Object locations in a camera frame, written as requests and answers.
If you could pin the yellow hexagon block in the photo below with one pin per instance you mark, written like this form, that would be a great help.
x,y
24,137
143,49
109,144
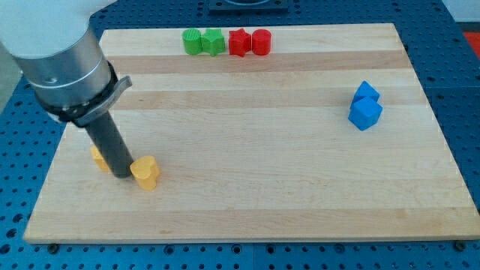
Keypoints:
x,y
99,159

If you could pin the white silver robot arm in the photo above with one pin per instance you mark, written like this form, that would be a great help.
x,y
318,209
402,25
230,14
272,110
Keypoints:
x,y
58,53

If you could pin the yellow heart block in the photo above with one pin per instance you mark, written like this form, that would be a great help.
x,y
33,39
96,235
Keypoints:
x,y
145,170

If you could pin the wooden board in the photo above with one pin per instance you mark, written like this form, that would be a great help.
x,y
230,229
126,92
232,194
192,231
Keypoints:
x,y
260,148

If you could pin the red star block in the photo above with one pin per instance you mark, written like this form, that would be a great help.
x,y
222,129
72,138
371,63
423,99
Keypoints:
x,y
239,42

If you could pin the green star block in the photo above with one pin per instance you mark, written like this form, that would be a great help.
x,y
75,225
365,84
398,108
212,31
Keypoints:
x,y
213,41

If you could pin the red cylinder block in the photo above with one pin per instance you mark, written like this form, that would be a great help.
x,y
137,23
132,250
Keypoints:
x,y
261,42

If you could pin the green cylinder block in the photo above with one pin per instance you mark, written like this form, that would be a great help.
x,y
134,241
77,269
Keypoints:
x,y
191,38

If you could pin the blue cube block front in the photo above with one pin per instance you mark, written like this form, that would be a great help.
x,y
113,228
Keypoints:
x,y
365,113

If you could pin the blue cube block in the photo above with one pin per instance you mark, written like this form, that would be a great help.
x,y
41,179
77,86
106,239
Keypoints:
x,y
365,90
365,113

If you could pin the blue cube block rear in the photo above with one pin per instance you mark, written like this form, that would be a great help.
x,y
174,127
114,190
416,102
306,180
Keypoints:
x,y
365,90

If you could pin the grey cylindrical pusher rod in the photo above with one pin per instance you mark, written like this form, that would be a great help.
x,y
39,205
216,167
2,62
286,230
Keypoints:
x,y
109,142

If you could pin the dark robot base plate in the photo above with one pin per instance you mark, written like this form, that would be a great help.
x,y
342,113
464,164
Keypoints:
x,y
220,6

